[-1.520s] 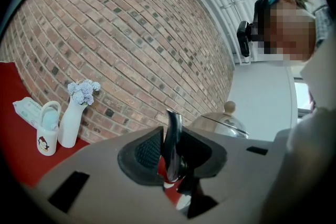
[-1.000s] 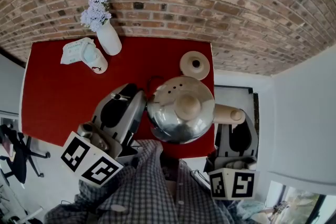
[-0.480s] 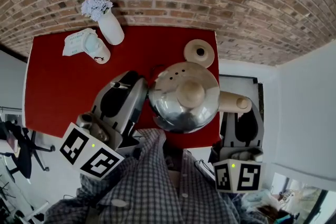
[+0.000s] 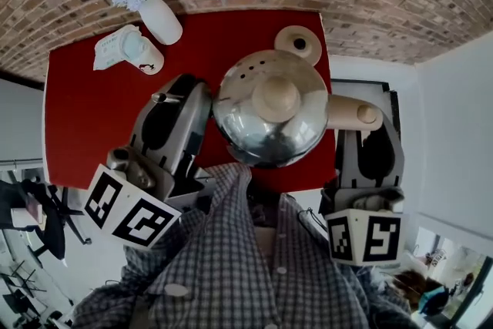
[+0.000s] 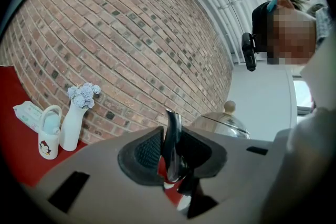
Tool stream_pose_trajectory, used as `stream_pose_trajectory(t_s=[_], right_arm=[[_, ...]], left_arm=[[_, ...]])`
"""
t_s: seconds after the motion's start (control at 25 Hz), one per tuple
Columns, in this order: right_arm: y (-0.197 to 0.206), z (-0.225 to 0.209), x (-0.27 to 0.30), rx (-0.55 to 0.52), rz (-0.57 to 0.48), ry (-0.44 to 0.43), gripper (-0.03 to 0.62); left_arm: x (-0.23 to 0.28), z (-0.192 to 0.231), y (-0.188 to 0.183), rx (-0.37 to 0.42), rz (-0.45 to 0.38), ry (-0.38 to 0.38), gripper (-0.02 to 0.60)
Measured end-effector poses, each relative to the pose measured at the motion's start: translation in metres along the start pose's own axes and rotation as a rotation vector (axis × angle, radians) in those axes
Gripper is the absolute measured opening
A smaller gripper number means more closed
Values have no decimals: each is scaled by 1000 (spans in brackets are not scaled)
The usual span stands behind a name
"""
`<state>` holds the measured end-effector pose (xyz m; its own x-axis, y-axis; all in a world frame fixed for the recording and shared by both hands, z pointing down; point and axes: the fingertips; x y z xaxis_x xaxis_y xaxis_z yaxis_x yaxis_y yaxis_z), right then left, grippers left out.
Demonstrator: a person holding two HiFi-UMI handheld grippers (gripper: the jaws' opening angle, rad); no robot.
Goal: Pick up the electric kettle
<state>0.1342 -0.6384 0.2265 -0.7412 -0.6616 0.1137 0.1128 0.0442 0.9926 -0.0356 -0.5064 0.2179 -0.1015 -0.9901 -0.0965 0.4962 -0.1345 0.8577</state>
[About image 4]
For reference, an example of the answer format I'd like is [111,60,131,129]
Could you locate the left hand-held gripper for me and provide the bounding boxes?
[83,72,213,250]

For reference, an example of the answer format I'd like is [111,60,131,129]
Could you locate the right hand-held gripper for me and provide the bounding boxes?
[318,114,406,267]

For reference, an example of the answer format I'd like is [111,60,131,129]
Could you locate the silver electric kettle beige handle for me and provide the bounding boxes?
[212,49,384,169]

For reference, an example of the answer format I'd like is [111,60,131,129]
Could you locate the beige round kettle base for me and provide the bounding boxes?
[273,25,323,65]

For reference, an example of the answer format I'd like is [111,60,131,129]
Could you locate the person's right hand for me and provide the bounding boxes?
[351,186,406,213]

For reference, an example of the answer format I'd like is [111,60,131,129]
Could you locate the person's left hand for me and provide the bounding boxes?
[106,145,158,189]

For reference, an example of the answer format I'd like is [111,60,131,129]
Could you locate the black office chair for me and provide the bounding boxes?
[0,176,93,267]

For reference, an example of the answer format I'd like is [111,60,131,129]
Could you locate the checked shirt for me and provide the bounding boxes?
[72,163,419,329]

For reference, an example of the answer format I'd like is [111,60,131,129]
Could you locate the white cup with red print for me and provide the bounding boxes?
[122,30,165,76]

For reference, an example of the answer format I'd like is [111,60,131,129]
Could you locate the white tissue packet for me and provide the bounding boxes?
[92,25,142,72]

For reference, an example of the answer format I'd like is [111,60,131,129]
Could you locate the white ceramic vase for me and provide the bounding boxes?
[138,0,183,46]

